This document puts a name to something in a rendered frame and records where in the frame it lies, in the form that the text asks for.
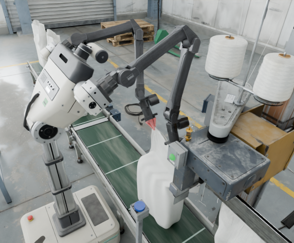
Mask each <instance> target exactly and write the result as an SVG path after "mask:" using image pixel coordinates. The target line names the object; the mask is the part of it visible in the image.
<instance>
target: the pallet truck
mask: <svg viewBox="0 0 294 243"><path fill-rule="evenodd" d="M157 4H158V25H157V33H156V37H155V40H154V42H155V45H156V44H157V43H158V42H160V41H161V40H162V39H163V38H164V37H166V36H167V35H168V34H169V33H168V32H167V31H166V30H165V29H162V28H161V29H159V0H158V2H157ZM175 47H176V48H178V49H180V44H177V45H175ZM168 52H170V53H172V54H174V55H176V56H178V57H180V56H181V52H179V51H177V50H175V49H173V48H171V49H170V50H169V51H168ZM194 56H195V57H200V56H202V55H201V54H200V53H197V54H195V55H194Z"/></svg>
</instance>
